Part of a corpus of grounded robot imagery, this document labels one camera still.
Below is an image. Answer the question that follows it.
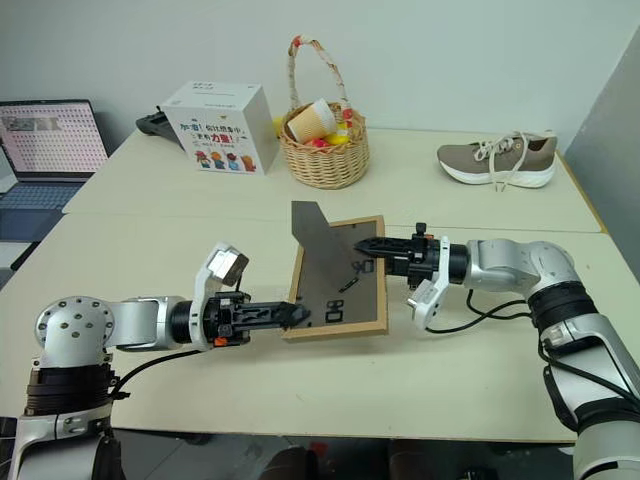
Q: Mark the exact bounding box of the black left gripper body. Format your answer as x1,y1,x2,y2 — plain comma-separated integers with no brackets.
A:
206,291,255,349

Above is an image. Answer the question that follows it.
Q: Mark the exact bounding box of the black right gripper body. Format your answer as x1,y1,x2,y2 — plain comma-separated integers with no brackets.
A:
386,222,442,291

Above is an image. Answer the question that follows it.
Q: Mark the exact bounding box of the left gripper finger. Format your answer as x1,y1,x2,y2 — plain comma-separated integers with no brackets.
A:
240,317,307,332
239,300,313,324

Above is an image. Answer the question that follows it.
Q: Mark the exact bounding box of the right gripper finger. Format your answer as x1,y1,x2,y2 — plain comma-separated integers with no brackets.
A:
356,235,412,251
352,244,401,262

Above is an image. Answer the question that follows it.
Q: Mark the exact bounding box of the wooden picture frame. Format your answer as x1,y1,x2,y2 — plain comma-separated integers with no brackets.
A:
280,200,390,343

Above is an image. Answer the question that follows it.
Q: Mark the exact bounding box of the woven wicker basket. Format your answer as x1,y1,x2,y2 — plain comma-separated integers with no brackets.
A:
277,33,372,191

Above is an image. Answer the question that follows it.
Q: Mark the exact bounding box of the taupe sneaker with white laces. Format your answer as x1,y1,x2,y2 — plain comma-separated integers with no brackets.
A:
435,128,559,194

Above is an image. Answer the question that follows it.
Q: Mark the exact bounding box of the dark rounded shape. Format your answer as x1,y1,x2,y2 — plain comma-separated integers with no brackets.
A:
269,442,327,480

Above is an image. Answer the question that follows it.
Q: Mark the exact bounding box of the ribbed paper cup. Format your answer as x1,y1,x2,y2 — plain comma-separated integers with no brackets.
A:
285,98,338,144

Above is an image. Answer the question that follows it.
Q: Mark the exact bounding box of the white printed cardboard box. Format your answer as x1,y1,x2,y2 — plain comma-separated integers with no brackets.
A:
160,79,280,177

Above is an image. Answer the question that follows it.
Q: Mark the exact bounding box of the black handheld controller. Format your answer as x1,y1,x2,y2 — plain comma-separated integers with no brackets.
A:
135,105,190,147

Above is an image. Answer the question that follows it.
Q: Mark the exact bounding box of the grey partition panel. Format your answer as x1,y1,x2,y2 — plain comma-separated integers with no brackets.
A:
558,36,640,237

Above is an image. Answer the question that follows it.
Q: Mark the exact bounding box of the open laptop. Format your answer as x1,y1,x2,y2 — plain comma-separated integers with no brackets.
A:
0,98,111,217

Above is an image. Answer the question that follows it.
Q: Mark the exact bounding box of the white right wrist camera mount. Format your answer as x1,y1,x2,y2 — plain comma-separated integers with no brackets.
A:
406,236,452,332

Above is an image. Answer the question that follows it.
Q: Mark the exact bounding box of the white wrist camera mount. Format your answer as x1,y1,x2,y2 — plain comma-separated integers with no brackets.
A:
191,241,251,352
406,236,452,332

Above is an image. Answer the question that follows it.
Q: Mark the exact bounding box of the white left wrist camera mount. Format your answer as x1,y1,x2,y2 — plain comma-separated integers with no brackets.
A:
191,241,251,352

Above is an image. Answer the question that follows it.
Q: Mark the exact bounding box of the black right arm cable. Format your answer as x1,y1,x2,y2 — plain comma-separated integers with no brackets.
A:
423,288,584,432

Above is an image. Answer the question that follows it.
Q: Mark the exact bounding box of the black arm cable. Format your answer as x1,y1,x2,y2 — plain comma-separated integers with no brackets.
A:
106,348,201,402
423,288,584,432

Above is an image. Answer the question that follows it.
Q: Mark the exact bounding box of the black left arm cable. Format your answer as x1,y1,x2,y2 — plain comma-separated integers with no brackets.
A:
106,348,201,402

